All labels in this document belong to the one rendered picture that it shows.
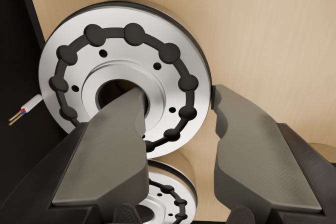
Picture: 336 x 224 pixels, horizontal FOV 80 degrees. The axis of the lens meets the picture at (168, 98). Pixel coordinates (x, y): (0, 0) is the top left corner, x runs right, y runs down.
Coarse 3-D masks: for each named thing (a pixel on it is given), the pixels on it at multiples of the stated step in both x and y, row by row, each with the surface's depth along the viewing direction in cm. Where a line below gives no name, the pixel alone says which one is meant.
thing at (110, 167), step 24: (120, 96) 11; (144, 96) 12; (96, 120) 9; (120, 120) 9; (144, 120) 10; (96, 144) 8; (120, 144) 8; (144, 144) 8; (72, 168) 7; (96, 168) 7; (120, 168) 7; (144, 168) 7; (72, 192) 6; (96, 192) 6; (120, 192) 6; (144, 192) 7
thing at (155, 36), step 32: (64, 32) 10; (96, 32) 10; (128, 32) 10; (160, 32) 10; (64, 64) 11; (96, 64) 11; (160, 64) 11; (192, 64) 11; (64, 96) 12; (192, 96) 12; (64, 128) 13; (160, 128) 13; (192, 128) 13
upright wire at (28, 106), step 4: (36, 96) 12; (40, 96) 12; (32, 100) 12; (36, 100) 12; (40, 100) 12; (24, 104) 11; (28, 104) 11; (32, 104) 12; (24, 108) 11; (28, 108) 11; (20, 112) 11; (24, 112) 11; (12, 116) 10; (12, 120) 11; (8, 124) 10
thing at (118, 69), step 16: (112, 64) 10; (128, 64) 10; (96, 80) 11; (112, 80) 11; (128, 80) 11; (144, 80) 11; (96, 96) 11; (160, 96) 11; (96, 112) 12; (160, 112) 12
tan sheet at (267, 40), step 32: (32, 0) 12; (64, 0) 12; (96, 0) 12; (160, 0) 12; (192, 0) 12; (224, 0) 12; (256, 0) 12; (288, 0) 12; (320, 0) 12; (224, 32) 13; (256, 32) 13; (288, 32) 13; (320, 32) 13; (224, 64) 14; (256, 64) 14; (288, 64) 14; (320, 64) 14; (256, 96) 15; (288, 96) 15; (320, 96) 15; (320, 128) 16; (192, 160) 19
